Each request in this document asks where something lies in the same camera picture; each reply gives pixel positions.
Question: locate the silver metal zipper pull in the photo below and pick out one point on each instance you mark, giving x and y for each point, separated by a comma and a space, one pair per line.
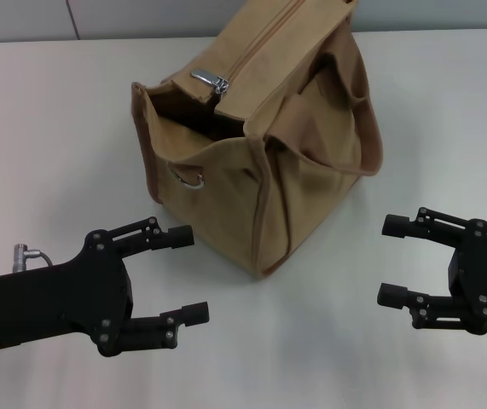
202, 75

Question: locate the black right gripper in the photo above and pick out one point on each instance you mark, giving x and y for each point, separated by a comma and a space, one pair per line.
486, 277

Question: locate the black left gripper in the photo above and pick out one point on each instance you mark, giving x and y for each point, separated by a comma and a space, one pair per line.
55, 298

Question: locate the khaki canvas food bag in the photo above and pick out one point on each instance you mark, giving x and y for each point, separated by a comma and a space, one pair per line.
226, 191

